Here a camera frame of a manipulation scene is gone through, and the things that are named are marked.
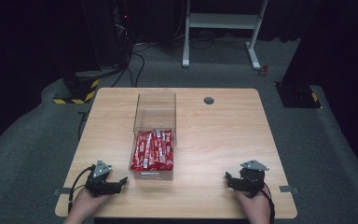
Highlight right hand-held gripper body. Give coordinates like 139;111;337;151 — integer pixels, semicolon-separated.
238;160;270;198

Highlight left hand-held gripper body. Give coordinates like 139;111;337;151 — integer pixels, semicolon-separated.
85;159;123;197

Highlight pile of red snack packets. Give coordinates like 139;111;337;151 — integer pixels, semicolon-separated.
130;128;174;173

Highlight clear acrylic box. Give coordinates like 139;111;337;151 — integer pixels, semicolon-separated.
128;91;178;182

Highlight person's left hand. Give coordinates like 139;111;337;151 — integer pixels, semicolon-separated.
74;186;114;217

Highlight person's right hand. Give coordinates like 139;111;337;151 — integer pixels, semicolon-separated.
234;184;272;219

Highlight grey tape strip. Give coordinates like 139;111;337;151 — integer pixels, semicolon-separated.
53;187;73;196
278;185;300;194

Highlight black stand with striped base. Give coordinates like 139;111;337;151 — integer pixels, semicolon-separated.
52;55;102;105

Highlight black stand base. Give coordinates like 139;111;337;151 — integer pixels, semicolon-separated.
274;81;322;109

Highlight small red floor object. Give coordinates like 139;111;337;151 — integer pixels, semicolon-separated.
258;63;270;77

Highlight dark equipment rack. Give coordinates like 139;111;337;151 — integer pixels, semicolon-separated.
80;0;135;68

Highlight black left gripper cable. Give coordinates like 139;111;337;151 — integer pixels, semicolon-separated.
67;165;96;215

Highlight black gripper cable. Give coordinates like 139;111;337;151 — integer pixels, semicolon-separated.
67;165;96;215
260;182;276;224

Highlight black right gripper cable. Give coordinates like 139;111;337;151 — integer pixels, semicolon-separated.
260;182;276;224

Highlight black cable beside table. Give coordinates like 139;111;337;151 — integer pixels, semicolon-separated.
76;107;92;142

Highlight black floor cables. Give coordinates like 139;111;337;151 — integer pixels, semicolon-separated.
111;41;153;89

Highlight white metal stand frame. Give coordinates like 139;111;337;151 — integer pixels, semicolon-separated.
182;0;270;71

